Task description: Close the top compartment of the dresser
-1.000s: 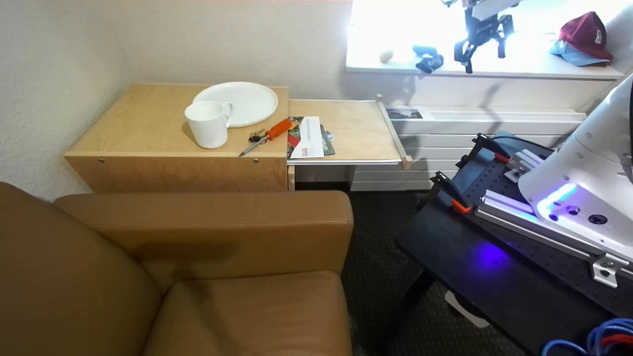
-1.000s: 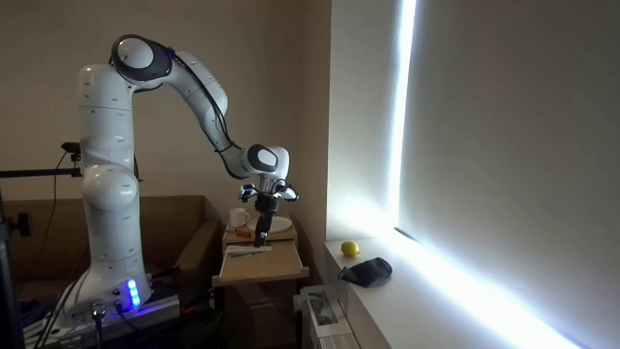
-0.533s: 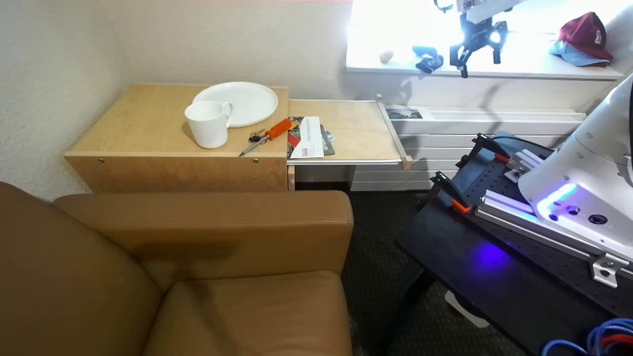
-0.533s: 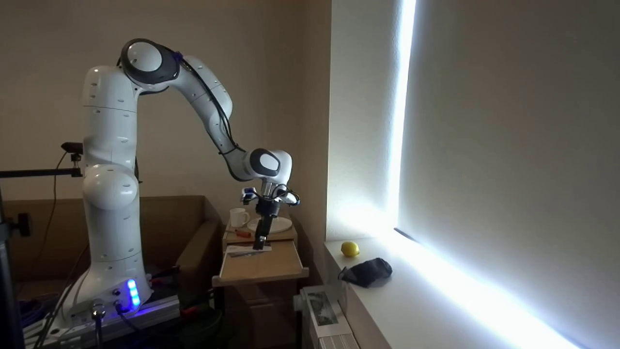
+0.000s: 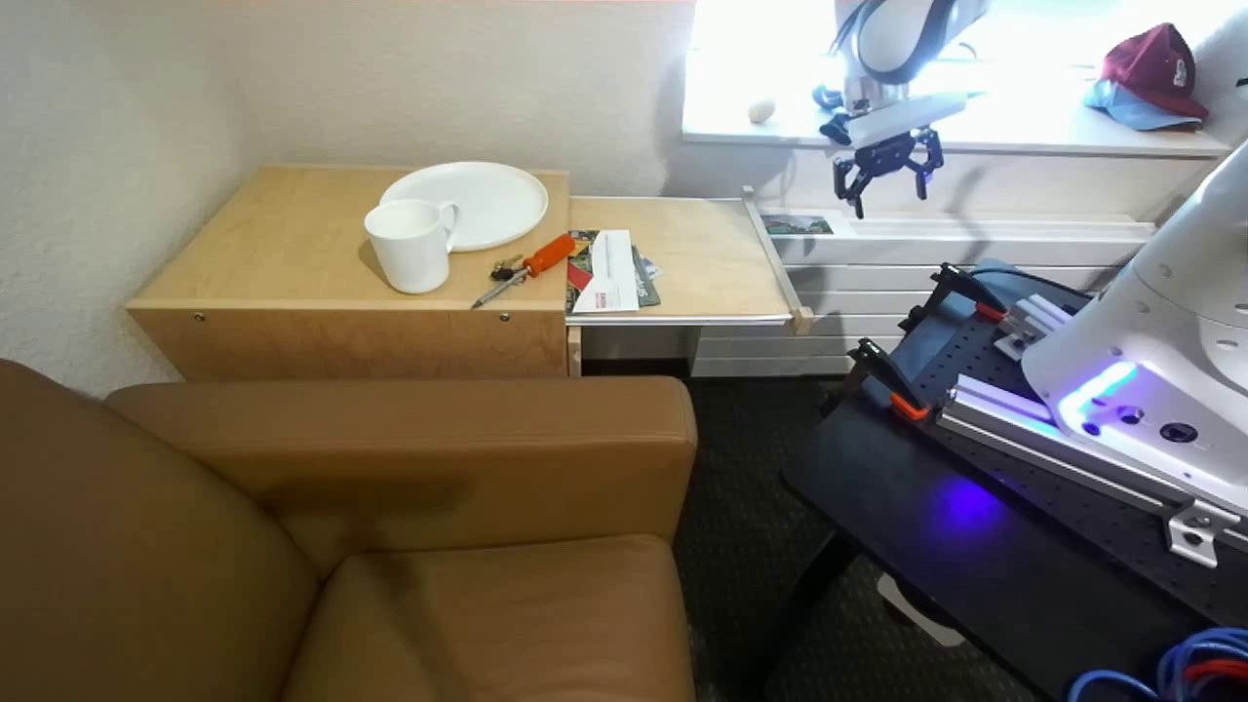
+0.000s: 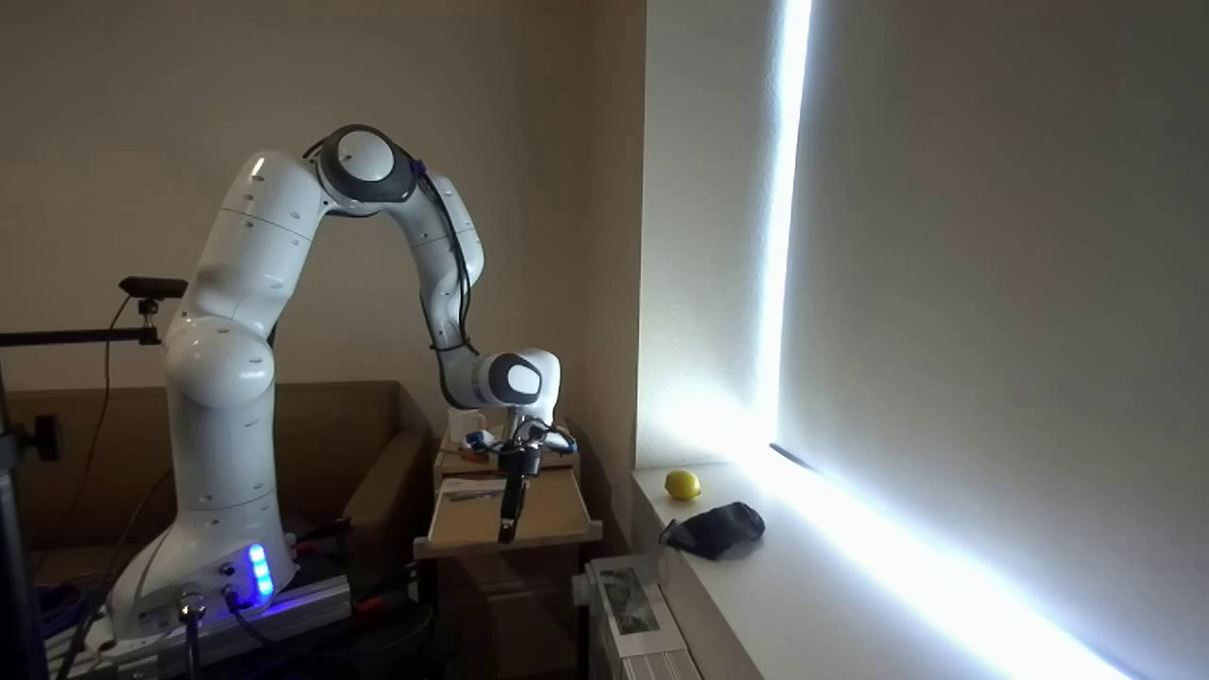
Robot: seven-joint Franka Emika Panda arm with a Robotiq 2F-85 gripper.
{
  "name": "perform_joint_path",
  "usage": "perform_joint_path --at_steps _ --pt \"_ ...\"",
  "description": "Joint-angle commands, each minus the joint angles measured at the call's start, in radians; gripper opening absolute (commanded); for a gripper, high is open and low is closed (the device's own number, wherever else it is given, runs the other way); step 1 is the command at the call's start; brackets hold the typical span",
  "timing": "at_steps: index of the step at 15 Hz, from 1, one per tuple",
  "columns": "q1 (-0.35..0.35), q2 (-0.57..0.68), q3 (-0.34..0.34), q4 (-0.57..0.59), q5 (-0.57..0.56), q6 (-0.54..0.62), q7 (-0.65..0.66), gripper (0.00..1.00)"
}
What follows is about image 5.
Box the white envelope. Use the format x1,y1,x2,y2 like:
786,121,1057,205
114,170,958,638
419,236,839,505
570,229,643,316

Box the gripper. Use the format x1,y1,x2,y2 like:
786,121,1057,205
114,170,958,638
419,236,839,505
833,130,946,220

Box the orange handled screwdriver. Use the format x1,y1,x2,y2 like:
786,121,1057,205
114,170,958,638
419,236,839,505
471,233,578,311

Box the white wall heater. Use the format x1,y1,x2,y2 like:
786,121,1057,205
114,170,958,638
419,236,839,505
686,209,1163,379

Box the stack of brochures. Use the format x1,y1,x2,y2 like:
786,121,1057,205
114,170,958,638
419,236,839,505
565,229,665,316

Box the maroon cap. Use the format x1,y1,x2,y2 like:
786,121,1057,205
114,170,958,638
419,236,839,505
1099,22,1211,121

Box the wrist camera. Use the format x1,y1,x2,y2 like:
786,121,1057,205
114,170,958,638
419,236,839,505
844,92,970,150

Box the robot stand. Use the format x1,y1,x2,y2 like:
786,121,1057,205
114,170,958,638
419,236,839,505
770,258,1248,702

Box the wooden drawer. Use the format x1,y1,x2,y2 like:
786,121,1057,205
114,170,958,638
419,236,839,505
565,187,816,378

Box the white mug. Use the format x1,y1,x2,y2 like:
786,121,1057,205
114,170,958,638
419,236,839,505
363,198,462,296

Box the brown leather armchair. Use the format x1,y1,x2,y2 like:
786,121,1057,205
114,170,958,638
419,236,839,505
0,358,700,702

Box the white plate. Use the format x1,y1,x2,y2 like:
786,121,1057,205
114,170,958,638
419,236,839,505
378,160,551,254

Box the printed card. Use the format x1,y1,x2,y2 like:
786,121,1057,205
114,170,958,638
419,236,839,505
760,212,838,239

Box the window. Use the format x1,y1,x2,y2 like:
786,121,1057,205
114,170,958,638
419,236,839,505
681,0,1248,159

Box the wooden dresser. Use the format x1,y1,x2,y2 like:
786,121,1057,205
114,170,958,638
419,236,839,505
126,163,816,382

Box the black orange clamp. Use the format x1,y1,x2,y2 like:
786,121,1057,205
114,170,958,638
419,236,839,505
845,336,933,425
897,260,1008,335

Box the coil of blue cable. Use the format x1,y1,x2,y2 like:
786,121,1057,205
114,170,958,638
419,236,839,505
1064,626,1248,702

